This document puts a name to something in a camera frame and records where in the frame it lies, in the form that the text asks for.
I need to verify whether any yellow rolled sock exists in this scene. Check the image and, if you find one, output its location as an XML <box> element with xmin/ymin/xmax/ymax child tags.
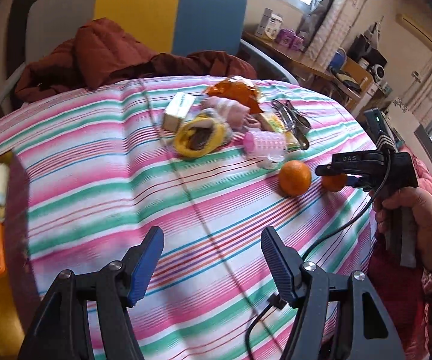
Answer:
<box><xmin>174</xmin><ymin>110</ymin><xmax>233</xmax><ymax>158</ymax></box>

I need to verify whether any small green white carton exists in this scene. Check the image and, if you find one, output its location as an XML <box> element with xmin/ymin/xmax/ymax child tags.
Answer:
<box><xmin>162</xmin><ymin>92</ymin><xmax>196</xmax><ymax>133</ymax></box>

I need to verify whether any white air conditioner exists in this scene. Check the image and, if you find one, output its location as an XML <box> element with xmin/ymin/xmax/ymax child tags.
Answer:
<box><xmin>396</xmin><ymin>13</ymin><xmax>432</xmax><ymax>50</ymax></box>

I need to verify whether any blue yellow grey chair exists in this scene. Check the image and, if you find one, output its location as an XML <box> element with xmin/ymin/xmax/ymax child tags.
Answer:
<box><xmin>0</xmin><ymin>0</ymin><xmax>299</xmax><ymax>128</ymax></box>

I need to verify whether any wooden side desk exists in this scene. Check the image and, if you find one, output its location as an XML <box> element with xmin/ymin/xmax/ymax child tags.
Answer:
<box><xmin>242</xmin><ymin>32</ymin><xmax>374</xmax><ymax>117</ymax></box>

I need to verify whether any pink hair roller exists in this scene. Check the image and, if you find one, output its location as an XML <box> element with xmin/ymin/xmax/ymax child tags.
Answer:
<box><xmin>243</xmin><ymin>129</ymin><xmax>288</xmax><ymax>170</ymax></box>

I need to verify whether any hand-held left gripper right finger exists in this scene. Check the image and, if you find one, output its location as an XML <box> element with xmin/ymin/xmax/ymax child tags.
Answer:
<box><xmin>261</xmin><ymin>227</ymin><xmax>406</xmax><ymax>360</ymax></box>

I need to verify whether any pink cloth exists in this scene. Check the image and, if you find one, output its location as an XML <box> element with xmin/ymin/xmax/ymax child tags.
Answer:
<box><xmin>201</xmin><ymin>97</ymin><xmax>263</xmax><ymax>130</ymax></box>

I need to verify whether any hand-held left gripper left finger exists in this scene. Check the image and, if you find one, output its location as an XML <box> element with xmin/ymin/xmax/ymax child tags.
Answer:
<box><xmin>17</xmin><ymin>226</ymin><xmax>165</xmax><ymax>360</ymax></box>

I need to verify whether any brown padded jacket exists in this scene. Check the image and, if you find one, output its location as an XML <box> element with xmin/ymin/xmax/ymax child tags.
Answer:
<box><xmin>14</xmin><ymin>18</ymin><xmax>258</xmax><ymax>102</ymax></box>

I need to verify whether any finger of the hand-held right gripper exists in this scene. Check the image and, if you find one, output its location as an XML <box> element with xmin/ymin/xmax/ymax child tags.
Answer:
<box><xmin>316</xmin><ymin>150</ymin><xmax>389</xmax><ymax>178</ymax></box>
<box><xmin>347</xmin><ymin>174</ymin><xmax>374</xmax><ymax>193</ymax></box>

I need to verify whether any orange snack bag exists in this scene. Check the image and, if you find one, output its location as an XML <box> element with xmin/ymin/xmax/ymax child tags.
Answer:
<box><xmin>206</xmin><ymin>76</ymin><xmax>263</xmax><ymax>115</ymax></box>

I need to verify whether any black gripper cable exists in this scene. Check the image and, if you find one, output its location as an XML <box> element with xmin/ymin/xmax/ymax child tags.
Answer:
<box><xmin>244</xmin><ymin>154</ymin><xmax>391</xmax><ymax>360</ymax></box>

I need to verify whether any person's red clothing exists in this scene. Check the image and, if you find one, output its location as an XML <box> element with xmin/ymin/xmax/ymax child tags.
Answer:
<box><xmin>368</xmin><ymin>150</ymin><xmax>432</xmax><ymax>360</ymax></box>

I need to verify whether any blue bucket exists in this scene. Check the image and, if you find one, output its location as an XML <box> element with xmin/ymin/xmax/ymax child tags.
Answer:
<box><xmin>330</xmin><ymin>49</ymin><xmax>348</xmax><ymax>70</ymax></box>

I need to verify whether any orange fruit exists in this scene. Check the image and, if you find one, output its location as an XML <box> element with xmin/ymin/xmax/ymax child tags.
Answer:
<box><xmin>321</xmin><ymin>172</ymin><xmax>348</xmax><ymax>193</ymax></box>
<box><xmin>279</xmin><ymin>160</ymin><xmax>312</xmax><ymax>197</ymax></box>

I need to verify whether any thin black cable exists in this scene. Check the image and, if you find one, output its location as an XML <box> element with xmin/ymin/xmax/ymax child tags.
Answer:
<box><xmin>140</xmin><ymin>79</ymin><xmax>259</xmax><ymax>317</ymax></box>

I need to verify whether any person's right hand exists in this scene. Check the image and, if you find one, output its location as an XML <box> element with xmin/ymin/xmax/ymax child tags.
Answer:
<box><xmin>373</xmin><ymin>185</ymin><xmax>432</xmax><ymax>271</ymax></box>

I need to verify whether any striped tablecloth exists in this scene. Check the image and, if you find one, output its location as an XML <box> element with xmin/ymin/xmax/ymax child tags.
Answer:
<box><xmin>0</xmin><ymin>76</ymin><xmax>379</xmax><ymax>360</ymax></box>

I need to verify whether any gold and red box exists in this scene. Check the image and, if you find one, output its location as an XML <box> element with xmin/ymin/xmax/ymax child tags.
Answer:
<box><xmin>0</xmin><ymin>150</ymin><xmax>41</xmax><ymax>360</ymax></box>

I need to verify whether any yellow green snack packet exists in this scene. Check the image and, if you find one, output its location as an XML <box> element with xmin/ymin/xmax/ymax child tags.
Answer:
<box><xmin>257</xmin><ymin>112</ymin><xmax>301</xmax><ymax>153</ymax></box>

